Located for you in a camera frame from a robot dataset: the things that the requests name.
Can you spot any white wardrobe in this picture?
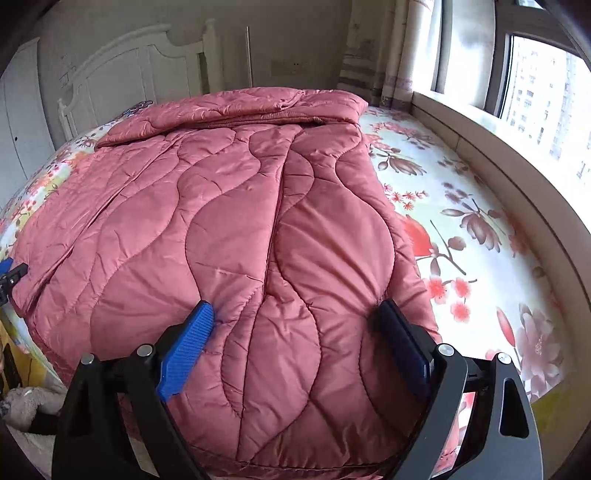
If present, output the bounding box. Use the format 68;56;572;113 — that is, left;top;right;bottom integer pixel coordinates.
0;37;56;208

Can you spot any beige plush toy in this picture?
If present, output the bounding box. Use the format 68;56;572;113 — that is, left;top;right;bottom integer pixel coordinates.
0;387;68;435

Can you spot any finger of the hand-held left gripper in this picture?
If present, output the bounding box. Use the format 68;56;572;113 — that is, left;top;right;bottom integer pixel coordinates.
0;260;28;305

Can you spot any window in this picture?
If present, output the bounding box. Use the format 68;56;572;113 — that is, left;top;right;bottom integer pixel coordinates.
431;0;591;185

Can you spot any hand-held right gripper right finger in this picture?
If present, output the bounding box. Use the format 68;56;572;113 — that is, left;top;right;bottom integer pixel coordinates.
369;299;544;480

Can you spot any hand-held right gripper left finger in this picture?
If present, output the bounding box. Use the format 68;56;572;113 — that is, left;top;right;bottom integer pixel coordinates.
52;300;215;480

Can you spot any floral bed sheet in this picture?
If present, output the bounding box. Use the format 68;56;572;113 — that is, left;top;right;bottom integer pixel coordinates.
0;104;568;462

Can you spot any beige windowsill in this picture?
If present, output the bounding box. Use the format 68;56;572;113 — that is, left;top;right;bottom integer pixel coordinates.
411;90;591;398

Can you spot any pink quilted coat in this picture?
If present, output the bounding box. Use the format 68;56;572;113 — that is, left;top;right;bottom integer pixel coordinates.
10;87;462;478

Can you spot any printed beige curtain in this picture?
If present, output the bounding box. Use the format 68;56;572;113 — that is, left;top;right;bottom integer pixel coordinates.
337;0;444;110

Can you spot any white wooden headboard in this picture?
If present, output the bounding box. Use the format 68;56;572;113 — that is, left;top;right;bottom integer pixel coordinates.
58;18;222;139

